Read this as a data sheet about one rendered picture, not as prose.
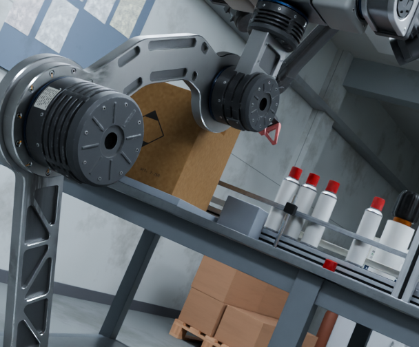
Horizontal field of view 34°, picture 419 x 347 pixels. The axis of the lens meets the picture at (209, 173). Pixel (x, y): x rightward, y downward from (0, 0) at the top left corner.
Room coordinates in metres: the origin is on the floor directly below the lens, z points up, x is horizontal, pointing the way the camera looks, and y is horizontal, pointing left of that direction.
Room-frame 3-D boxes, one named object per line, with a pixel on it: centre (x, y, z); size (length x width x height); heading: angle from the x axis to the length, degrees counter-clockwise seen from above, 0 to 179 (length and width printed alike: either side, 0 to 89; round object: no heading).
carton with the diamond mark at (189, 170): (1.92, 0.15, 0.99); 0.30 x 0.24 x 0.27; 65
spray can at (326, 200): (2.02, -0.35, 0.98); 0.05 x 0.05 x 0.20
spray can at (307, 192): (2.05, -0.29, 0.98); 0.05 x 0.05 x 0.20
